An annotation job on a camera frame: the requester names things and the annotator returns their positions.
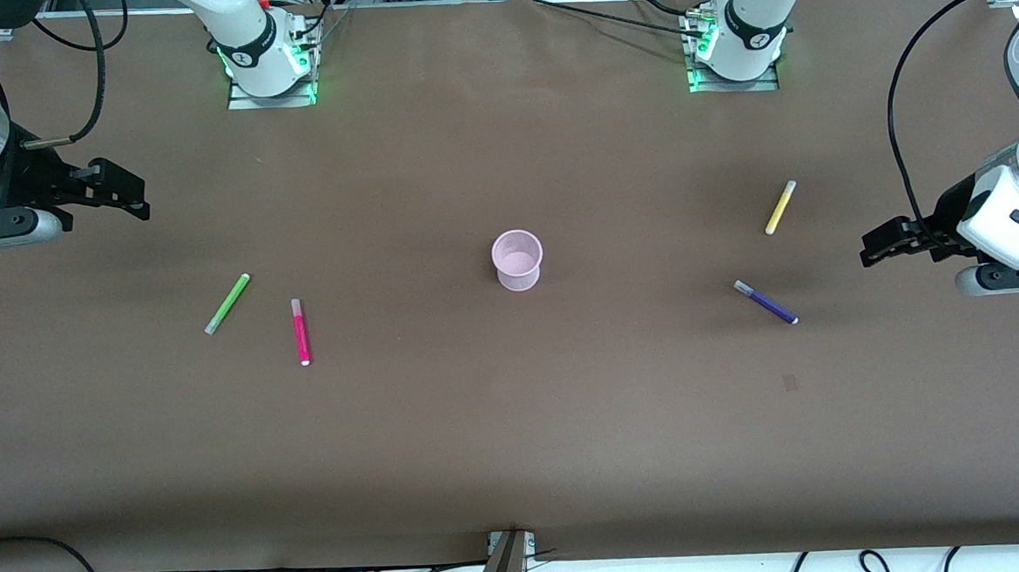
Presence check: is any black cable on mat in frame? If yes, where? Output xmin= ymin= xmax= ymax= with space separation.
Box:
xmin=624 ymin=0 xmax=716 ymax=26
xmin=532 ymin=0 xmax=706 ymax=49

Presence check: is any black base cable bundle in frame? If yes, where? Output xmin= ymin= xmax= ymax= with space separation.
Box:
xmin=288 ymin=0 xmax=360 ymax=52

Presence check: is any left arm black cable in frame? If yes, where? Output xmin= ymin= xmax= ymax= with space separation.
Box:
xmin=881 ymin=0 xmax=1019 ymax=253

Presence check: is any brown table mat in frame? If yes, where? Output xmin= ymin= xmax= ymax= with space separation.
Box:
xmin=0 ymin=0 xmax=1019 ymax=572

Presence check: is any yellow marker pen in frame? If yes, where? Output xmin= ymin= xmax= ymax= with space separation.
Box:
xmin=761 ymin=179 xmax=800 ymax=237

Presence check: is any pink marker pen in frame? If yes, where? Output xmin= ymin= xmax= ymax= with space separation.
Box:
xmin=289 ymin=298 xmax=314 ymax=369

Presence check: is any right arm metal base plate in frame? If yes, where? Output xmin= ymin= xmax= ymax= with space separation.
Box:
xmin=226 ymin=74 xmax=321 ymax=112

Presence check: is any green marker pen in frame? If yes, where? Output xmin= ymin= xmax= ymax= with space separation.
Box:
xmin=201 ymin=273 xmax=254 ymax=337

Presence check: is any pink pen holder cup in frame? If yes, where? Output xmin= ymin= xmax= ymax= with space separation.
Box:
xmin=489 ymin=227 xmax=547 ymax=294

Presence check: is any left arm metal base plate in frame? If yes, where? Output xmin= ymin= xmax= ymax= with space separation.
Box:
xmin=687 ymin=58 xmax=782 ymax=97

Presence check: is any aluminium frame bracket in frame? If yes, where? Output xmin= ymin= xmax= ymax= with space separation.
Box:
xmin=465 ymin=528 xmax=539 ymax=572

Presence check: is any black looped floor cable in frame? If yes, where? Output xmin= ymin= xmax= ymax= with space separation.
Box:
xmin=0 ymin=532 xmax=100 ymax=572

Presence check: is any purple marker pen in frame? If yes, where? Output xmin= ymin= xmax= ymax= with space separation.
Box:
xmin=732 ymin=276 xmax=800 ymax=329

